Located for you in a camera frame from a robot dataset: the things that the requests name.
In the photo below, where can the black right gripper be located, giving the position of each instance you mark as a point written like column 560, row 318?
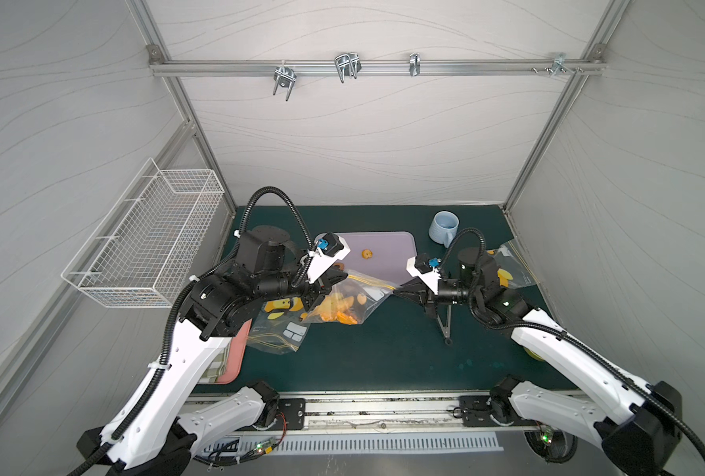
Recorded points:
column 432, row 293

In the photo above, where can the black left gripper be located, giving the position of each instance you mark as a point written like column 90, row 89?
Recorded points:
column 318, row 288

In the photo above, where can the resealable bag table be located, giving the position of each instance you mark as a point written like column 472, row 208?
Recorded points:
column 352, row 301

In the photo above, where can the clear resealable bag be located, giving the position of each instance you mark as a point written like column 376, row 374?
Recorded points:
column 514, row 271

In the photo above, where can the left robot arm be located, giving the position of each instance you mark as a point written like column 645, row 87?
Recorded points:
column 151, row 435

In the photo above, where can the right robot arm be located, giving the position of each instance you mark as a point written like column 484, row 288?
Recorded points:
column 636, row 424

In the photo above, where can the resealable bag with duck print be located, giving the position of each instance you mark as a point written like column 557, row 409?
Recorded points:
column 280, row 327

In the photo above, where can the lilac plastic tray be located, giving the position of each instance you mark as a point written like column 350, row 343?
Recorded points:
column 391, row 251

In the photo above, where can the metal tongs on table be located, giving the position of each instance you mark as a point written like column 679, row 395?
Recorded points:
column 445, row 324

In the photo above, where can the light blue ceramic mug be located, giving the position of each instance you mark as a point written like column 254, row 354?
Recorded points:
column 444, row 228

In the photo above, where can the pink tray with checked cloth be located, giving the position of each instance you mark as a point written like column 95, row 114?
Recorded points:
column 227, row 364

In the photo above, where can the green bowl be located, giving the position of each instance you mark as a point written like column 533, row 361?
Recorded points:
column 534, row 355

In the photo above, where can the metal hook clamp left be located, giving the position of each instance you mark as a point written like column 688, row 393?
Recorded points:
column 284, row 77

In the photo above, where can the metal hook clamp middle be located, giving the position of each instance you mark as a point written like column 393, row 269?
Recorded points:
column 348, row 65

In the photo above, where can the metal hook clamp small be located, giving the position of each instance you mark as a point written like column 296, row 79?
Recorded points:
column 414, row 65

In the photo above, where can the metal hook clamp right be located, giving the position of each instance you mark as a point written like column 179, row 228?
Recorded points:
column 559, row 66

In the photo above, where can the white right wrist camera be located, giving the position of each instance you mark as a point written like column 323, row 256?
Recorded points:
column 426, row 269

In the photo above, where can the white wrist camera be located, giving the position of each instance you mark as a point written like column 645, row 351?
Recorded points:
column 426, row 269
column 328, row 248

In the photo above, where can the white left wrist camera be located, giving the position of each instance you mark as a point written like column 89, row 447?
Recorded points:
column 328, row 248

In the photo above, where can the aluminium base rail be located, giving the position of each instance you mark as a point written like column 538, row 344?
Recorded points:
column 308, row 413

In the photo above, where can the white wire basket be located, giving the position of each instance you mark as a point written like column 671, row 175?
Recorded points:
column 140, row 254

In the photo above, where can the aluminium cross rail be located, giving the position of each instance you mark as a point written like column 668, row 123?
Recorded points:
column 370, row 68

